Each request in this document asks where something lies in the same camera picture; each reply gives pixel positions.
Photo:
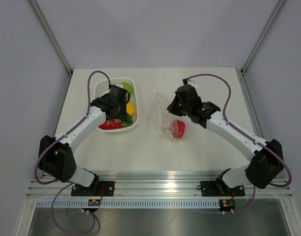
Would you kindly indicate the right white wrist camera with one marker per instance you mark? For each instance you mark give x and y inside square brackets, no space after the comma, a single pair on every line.
[190,82]

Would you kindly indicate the left small circuit board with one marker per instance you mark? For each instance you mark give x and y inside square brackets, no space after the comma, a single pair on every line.
[94,202]

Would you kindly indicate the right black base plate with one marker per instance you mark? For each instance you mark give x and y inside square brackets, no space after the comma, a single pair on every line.
[217,189]

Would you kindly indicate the yellow bell pepper toy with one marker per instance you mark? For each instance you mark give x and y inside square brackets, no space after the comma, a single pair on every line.
[130,109]

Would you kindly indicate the red dragon fruit toy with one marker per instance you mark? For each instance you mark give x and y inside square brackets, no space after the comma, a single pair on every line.
[113,124]

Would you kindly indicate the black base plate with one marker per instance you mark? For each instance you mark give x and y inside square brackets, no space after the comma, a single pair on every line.
[217,189]
[96,189]

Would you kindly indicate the right small circuit board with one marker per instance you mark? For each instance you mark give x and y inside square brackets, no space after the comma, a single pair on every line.
[227,204]

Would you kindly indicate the aluminium frame post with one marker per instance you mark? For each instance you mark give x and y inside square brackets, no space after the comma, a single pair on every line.
[263,35]
[36,8]

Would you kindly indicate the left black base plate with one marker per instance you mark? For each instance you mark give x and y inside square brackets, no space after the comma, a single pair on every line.
[96,189]

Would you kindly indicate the right aluminium frame post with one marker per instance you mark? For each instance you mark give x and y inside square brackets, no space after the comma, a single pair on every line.
[263,35]

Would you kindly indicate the red bell pepper toy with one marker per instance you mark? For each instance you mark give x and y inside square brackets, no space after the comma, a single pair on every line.
[177,128]

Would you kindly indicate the aluminium mounting rail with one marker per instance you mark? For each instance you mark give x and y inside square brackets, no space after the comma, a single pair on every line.
[148,185]

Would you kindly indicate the green cabbage toy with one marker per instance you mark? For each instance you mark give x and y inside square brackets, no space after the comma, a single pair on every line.
[128,87]

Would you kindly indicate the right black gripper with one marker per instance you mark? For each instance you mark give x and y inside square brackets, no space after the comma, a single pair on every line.
[174,109]

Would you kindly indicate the clear zip top bag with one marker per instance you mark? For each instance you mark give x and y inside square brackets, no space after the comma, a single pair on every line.
[160,117]

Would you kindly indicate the left aluminium frame post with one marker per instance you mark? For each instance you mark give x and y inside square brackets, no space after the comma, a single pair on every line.
[36,8]

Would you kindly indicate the small circuit board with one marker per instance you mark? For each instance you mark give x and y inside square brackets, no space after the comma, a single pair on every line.
[94,202]
[227,204]

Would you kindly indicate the white slotted cable duct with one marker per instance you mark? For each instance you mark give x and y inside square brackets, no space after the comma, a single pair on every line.
[132,203]

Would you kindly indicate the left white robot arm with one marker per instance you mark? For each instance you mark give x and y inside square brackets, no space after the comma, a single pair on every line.
[56,154]

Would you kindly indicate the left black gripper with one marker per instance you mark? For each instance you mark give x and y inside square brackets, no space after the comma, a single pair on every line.
[122,113]

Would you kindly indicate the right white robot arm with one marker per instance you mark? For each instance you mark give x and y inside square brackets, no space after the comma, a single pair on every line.
[264,157]

